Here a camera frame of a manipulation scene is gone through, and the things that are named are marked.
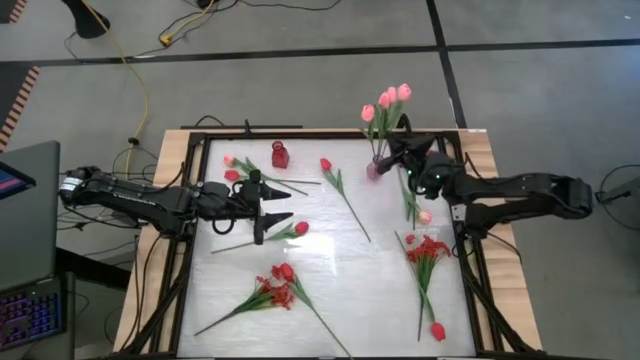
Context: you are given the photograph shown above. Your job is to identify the lit monitor screen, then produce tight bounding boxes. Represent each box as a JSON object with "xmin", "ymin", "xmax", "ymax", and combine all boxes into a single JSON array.
[{"xmin": 0, "ymin": 160, "xmax": 37, "ymax": 202}]

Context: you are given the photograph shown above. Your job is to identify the tulip stems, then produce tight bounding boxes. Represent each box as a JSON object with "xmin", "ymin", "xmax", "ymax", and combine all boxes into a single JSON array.
[{"xmin": 359, "ymin": 103, "xmax": 381, "ymax": 161}]

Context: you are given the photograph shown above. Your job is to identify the yellow cable with plug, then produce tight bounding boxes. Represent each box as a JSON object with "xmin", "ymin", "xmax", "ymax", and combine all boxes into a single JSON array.
[{"xmin": 158, "ymin": 0, "xmax": 217, "ymax": 47}]

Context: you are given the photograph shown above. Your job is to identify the black stand base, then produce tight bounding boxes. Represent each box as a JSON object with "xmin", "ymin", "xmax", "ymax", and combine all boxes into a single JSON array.
[{"xmin": 60, "ymin": 0, "xmax": 112, "ymax": 40}]

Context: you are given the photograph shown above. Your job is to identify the pale peach artificial tulip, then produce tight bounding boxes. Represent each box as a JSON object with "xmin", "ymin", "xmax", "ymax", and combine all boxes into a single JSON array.
[{"xmin": 398, "ymin": 167, "xmax": 434, "ymax": 231}]

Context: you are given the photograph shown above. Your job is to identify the grey stand foot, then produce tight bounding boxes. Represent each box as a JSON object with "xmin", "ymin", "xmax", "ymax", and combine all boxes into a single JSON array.
[{"xmin": 594, "ymin": 177, "xmax": 640, "ymax": 204}]

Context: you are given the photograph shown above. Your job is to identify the red glass vase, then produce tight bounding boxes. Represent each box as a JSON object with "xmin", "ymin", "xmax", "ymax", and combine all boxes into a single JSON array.
[{"xmin": 271, "ymin": 140, "xmax": 291, "ymax": 170}]

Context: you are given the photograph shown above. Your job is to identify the backlit black keyboard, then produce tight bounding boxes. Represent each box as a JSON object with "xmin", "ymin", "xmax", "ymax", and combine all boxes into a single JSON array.
[{"xmin": 0, "ymin": 277, "xmax": 69, "ymax": 352}]

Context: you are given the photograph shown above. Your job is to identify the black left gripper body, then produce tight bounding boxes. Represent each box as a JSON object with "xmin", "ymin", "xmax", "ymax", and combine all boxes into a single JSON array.
[{"xmin": 228, "ymin": 169, "xmax": 265, "ymax": 246}]

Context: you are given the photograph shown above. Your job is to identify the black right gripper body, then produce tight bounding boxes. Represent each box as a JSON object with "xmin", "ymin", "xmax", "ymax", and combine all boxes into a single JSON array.
[{"xmin": 405, "ymin": 144, "xmax": 451, "ymax": 196}]

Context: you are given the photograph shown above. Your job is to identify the black looped floor cable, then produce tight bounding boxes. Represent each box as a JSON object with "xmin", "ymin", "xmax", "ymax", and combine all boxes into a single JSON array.
[{"xmin": 593, "ymin": 163, "xmax": 640, "ymax": 251}]

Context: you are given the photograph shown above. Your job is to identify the long yellow cable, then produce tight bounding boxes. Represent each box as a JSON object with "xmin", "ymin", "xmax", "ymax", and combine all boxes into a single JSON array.
[{"xmin": 82, "ymin": 0, "xmax": 151, "ymax": 187}]

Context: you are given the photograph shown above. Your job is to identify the black orange-striped floor mat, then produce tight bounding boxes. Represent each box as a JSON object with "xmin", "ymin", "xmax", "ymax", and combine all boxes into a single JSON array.
[
  {"xmin": 0, "ymin": 65, "xmax": 41, "ymax": 152},
  {"xmin": 0, "ymin": 0, "xmax": 29, "ymax": 25}
]

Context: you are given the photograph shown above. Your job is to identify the grey laptop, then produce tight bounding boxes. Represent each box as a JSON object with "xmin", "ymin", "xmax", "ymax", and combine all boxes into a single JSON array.
[{"xmin": 0, "ymin": 140, "xmax": 62, "ymax": 294}]

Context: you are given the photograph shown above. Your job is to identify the purple glass vase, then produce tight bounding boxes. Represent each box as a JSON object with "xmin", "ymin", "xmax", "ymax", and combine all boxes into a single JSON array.
[{"xmin": 366, "ymin": 154, "xmax": 385, "ymax": 182}]

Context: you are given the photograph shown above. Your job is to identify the black desk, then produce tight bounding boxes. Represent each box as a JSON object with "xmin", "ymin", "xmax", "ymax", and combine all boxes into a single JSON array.
[{"xmin": 53, "ymin": 246, "xmax": 132, "ymax": 292}]

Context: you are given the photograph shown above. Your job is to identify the pink artificial tulip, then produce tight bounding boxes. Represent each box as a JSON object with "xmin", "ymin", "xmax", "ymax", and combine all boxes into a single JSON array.
[
  {"xmin": 379, "ymin": 82, "xmax": 413, "ymax": 160},
  {"xmin": 223, "ymin": 153, "xmax": 310, "ymax": 197},
  {"xmin": 378, "ymin": 85, "xmax": 400, "ymax": 160}
]

